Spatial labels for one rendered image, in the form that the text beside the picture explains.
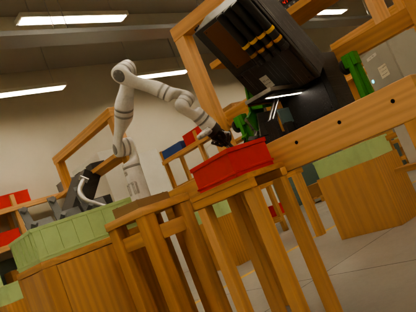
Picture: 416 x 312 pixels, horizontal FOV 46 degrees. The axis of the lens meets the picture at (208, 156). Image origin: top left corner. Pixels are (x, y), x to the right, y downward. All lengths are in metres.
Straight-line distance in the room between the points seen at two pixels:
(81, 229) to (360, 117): 1.50
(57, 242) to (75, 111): 7.93
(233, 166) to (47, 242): 1.09
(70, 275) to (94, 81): 8.58
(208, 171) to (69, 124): 8.28
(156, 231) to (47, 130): 7.83
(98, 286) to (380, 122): 1.57
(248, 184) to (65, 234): 1.10
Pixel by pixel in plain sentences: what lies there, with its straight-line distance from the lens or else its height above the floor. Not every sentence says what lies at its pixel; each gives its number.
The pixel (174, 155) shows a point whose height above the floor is 1.98.
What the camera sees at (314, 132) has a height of 0.86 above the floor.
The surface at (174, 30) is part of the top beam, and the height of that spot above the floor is 1.91.
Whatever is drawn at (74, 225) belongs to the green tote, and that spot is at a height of 0.91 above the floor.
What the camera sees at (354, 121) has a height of 0.83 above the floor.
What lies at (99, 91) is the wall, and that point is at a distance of 10.86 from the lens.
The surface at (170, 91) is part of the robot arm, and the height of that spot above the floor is 1.28.
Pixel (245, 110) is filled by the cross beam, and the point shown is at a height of 1.22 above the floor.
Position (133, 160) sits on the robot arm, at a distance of 2.49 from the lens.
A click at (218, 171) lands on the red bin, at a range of 2.02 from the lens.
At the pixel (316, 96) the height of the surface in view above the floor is 1.04.
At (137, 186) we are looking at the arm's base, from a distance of 2.47.
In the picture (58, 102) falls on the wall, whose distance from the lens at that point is 10.36.
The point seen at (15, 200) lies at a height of 2.10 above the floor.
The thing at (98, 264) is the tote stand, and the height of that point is 0.68.
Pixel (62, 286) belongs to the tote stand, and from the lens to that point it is 2.56.
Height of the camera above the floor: 0.71
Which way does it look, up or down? 6 degrees up
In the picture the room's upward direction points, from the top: 22 degrees counter-clockwise
